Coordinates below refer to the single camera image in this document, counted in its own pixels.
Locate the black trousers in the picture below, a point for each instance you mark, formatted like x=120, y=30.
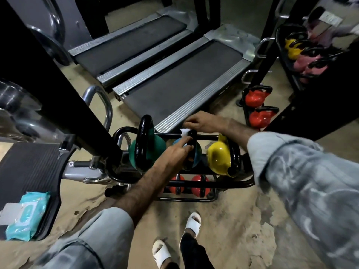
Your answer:
x=196, y=256

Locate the chrome machine housing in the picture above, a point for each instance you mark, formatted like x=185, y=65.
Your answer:
x=19, y=112

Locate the white sandal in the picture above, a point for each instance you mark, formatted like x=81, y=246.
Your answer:
x=161, y=252
x=193, y=224

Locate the person's right forearm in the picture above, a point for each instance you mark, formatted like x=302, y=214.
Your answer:
x=238, y=133

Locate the pink kettlebell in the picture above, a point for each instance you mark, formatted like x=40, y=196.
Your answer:
x=305, y=61
x=318, y=70

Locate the white wipe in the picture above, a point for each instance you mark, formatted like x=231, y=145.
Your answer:
x=184, y=133

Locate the person's right hand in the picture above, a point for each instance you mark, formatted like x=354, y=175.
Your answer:
x=207, y=123

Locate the black machine column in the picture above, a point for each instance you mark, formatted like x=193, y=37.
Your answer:
x=50, y=89

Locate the yellow kettlebell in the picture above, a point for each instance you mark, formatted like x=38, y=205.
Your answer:
x=293, y=50
x=218, y=158

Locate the green kettlebell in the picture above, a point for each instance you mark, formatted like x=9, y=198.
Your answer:
x=155, y=148

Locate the person's right fingers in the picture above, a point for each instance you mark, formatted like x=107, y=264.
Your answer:
x=193, y=123

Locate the black ribbed foot plate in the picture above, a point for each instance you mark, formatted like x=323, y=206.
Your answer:
x=28, y=165

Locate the person's left fingers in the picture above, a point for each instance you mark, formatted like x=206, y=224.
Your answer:
x=185, y=142

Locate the person's left hand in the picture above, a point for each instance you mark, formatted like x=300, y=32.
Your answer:
x=171, y=158

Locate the red kettlebell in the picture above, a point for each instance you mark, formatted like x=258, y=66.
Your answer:
x=199, y=184
x=179, y=187
x=260, y=118
x=255, y=98

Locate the grey patterned jacket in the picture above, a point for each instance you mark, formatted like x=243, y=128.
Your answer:
x=308, y=187

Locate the blue kettlebell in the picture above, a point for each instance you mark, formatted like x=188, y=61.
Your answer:
x=196, y=156

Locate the silver machine base bracket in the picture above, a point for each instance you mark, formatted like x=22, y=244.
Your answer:
x=81, y=172

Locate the grey treadmill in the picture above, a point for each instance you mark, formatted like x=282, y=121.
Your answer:
x=179, y=84
x=126, y=46

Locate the chrome hook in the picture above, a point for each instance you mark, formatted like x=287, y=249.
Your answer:
x=252, y=75
x=265, y=46

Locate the person's left forearm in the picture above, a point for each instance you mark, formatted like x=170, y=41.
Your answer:
x=140, y=193

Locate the black upright post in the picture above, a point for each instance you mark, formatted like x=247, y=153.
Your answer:
x=276, y=33

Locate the chrome curved bar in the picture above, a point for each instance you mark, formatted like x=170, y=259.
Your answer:
x=54, y=33

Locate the teal wet wipes packet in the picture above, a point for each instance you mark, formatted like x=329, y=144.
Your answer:
x=28, y=215

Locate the black kettlebell rack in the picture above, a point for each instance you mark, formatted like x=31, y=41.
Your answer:
x=230, y=183
x=282, y=55

